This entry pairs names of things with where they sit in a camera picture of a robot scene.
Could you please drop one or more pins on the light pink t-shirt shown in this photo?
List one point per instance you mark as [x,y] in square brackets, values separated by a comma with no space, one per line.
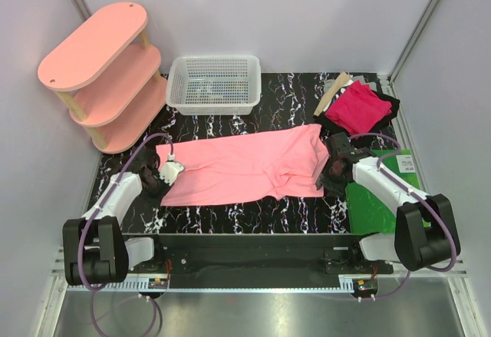
[249,167]

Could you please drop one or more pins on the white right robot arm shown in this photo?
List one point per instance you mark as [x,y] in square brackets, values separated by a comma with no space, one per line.
[425,233]

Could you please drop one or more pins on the white slotted cable duct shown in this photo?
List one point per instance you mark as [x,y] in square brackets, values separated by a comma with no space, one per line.
[139,284]

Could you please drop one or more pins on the magenta folded t-shirt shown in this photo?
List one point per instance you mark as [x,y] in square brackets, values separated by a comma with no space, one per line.
[358,109]

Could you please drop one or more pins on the beige folded cloth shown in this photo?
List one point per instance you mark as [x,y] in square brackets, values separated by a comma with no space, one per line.
[341,80]

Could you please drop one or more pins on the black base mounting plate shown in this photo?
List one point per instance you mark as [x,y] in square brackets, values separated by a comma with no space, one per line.
[259,262]

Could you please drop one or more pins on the pink three-tier wooden shelf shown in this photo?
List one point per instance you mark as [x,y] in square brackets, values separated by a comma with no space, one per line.
[107,73]

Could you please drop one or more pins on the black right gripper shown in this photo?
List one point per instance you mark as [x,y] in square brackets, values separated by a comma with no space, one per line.
[336,189]

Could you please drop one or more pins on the white plastic mesh basket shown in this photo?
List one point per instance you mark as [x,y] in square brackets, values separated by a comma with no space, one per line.
[214,84]

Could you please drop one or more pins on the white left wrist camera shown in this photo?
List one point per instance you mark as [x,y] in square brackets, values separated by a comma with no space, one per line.
[170,170]

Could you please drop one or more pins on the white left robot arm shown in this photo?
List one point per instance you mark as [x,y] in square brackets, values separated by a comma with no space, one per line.
[95,250]

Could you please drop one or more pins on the grey cloth piece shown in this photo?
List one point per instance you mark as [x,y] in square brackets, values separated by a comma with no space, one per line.
[331,83]

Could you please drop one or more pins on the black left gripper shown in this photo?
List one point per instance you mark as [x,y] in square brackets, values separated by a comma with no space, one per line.
[156,201]

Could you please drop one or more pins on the green cutting mat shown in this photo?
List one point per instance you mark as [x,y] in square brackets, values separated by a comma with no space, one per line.
[367,214]

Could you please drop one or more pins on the black folded t-shirt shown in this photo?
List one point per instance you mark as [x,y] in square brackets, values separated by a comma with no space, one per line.
[335,129]

